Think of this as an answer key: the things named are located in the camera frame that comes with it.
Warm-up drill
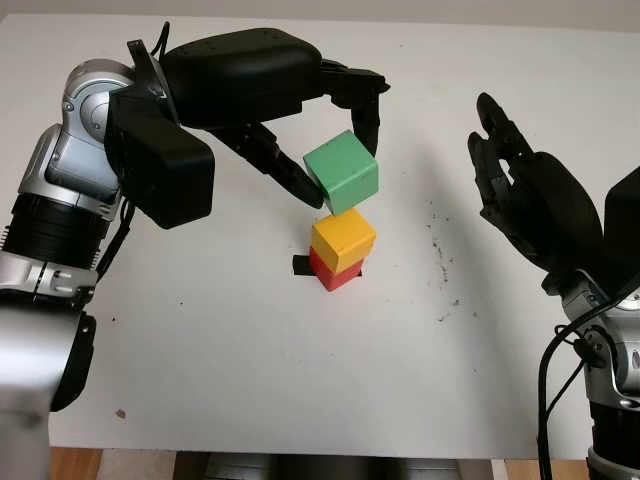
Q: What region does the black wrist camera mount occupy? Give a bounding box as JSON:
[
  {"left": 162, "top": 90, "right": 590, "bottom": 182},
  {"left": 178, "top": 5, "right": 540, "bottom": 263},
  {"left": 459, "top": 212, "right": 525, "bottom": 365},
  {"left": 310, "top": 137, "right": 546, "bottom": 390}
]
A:
[
  {"left": 601, "top": 164, "right": 640, "bottom": 304},
  {"left": 103, "top": 38, "right": 217, "bottom": 232}
]

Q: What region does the dark grey robot torso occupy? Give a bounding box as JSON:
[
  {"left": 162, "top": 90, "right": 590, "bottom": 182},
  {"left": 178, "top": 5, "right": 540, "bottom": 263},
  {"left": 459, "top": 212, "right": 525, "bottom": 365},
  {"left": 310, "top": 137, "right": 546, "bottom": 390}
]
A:
[{"left": 172, "top": 451, "right": 495, "bottom": 480}]

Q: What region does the yellow cube block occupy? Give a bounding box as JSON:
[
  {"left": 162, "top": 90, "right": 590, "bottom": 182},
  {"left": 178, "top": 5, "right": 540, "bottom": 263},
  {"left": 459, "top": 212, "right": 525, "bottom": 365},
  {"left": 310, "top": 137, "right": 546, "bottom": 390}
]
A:
[{"left": 310, "top": 207, "right": 378, "bottom": 275}]

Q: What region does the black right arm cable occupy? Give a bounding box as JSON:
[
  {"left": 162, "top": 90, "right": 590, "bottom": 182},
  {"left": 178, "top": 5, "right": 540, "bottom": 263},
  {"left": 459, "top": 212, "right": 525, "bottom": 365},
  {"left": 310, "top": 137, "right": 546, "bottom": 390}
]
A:
[{"left": 536, "top": 283, "right": 640, "bottom": 480}]

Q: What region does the green cube block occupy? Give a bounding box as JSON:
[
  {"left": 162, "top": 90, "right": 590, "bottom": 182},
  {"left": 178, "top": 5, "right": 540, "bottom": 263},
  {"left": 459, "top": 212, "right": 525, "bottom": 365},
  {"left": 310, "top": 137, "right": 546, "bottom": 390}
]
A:
[{"left": 302, "top": 129, "right": 380, "bottom": 218}]

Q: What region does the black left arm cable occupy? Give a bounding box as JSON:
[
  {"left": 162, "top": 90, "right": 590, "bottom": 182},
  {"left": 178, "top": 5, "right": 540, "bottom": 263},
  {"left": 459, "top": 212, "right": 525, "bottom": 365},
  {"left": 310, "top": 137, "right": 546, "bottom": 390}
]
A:
[{"left": 93, "top": 22, "right": 172, "bottom": 277}]

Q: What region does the black tape mark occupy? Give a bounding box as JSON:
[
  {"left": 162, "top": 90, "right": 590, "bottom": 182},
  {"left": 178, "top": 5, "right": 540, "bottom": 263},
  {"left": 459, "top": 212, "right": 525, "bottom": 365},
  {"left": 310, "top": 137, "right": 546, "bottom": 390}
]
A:
[{"left": 291, "top": 253, "right": 364, "bottom": 278}]

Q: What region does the red cube block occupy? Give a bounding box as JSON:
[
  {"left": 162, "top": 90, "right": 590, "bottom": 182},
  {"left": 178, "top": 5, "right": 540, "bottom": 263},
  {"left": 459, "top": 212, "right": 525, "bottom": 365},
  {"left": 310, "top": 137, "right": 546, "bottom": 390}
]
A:
[{"left": 308, "top": 245, "right": 364, "bottom": 293}]

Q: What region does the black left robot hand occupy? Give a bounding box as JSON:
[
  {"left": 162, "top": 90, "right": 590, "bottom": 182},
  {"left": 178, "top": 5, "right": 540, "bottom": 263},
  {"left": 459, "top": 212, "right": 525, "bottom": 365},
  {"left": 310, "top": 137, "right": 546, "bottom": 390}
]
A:
[{"left": 159, "top": 27, "right": 393, "bottom": 210}]

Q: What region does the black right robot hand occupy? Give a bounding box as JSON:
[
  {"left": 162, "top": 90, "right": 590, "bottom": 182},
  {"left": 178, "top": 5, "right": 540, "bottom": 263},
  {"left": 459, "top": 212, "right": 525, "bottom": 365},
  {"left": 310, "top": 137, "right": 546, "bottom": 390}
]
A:
[{"left": 467, "top": 91, "right": 605, "bottom": 281}]

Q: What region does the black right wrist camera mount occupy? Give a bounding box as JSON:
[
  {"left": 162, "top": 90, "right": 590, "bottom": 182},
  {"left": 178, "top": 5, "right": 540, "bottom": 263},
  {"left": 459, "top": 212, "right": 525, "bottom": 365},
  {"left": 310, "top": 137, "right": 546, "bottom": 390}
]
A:
[{"left": 601, "top": 164, "right": 640, "bottom": 304}]

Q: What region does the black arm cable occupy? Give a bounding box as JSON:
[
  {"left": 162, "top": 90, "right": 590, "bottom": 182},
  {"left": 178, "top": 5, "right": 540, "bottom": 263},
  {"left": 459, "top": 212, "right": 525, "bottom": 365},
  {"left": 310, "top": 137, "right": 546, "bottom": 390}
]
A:
[
  {"left": 93, "top": 22, "right": 172, "bottom": 277},
  {"left": 536, "top": 283, "right": 640, "bottom": 480}
]

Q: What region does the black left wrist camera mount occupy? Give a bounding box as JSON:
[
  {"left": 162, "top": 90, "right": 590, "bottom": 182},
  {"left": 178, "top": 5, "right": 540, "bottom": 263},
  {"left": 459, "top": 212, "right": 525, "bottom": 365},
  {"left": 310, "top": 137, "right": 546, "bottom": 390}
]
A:
[{"left": 103, "top": 38, "right": 217, "bottom": 232}]

